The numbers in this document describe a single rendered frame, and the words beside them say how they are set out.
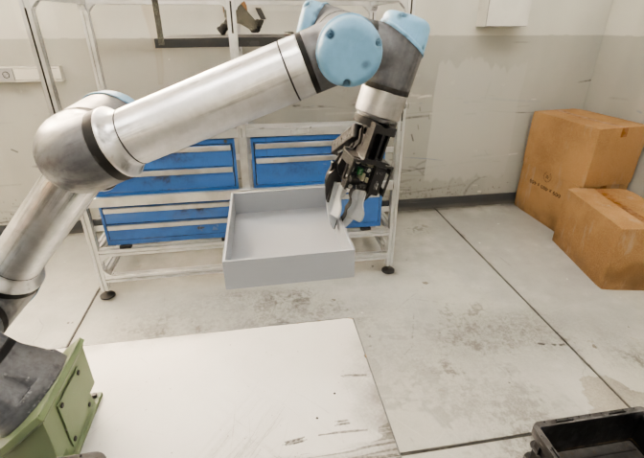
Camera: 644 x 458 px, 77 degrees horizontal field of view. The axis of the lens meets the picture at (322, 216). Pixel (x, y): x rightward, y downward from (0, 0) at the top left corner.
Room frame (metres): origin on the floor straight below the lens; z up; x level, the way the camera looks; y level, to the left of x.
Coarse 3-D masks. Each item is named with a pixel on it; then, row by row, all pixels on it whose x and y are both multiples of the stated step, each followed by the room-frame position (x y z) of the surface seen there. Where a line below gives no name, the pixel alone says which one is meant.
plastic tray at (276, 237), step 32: (256, 192) 0.78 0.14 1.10; (288, 192) 0.79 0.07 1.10; (320, 192) 0.80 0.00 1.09; (256, 224) 0.72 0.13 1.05; (288, 224) 0.72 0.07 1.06; (320, 224) 0.72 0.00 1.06; (224, 256) 0.53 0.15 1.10; (256, 256) 0.60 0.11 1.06; (288, 256) 0.53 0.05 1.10; (320, 256) 0.53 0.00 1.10; (352, 256) 0.54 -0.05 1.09
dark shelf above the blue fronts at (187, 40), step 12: (168, 36) 2.18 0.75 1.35; (180, 36) 2.15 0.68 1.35; (192, 36) 2.12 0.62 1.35; (204, 36) 2.11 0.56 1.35; (216, 36) 2.10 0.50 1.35; (228, 36) 2.09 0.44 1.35; (240, 36) 2.09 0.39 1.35; (252, 36) 2.09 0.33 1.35; (264, 36) 2.09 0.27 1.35; (276, 36) 2.09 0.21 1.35
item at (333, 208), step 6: (336, 186) 0.66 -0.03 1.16; (336, 192) 0.66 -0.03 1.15; (342, 192) 0.64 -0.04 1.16; (330, 198) 0.66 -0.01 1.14; (336, 198) 0.65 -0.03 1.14; (330, 204) 0.66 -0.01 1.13; (336, 204) 0.64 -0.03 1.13; (330, 210) 0.66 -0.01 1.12; (336, 210) 0.63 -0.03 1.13; (330, 216) 0.66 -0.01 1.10; (336, 216) 0.63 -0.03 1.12; (330, 222) 0.66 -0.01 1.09
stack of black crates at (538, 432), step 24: (624, 408) 0.67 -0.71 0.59; (552, 432) 0.63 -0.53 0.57; (576, 432) 0.64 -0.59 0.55; (600, 432) 0.65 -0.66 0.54; (624, 432) 0.66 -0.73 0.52; (528, 456) 0.62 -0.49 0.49; (552, 456) 0.55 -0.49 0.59; (576, 456) 0.62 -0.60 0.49; (600, 456) 0.62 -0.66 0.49; (624, 456) 0.62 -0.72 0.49
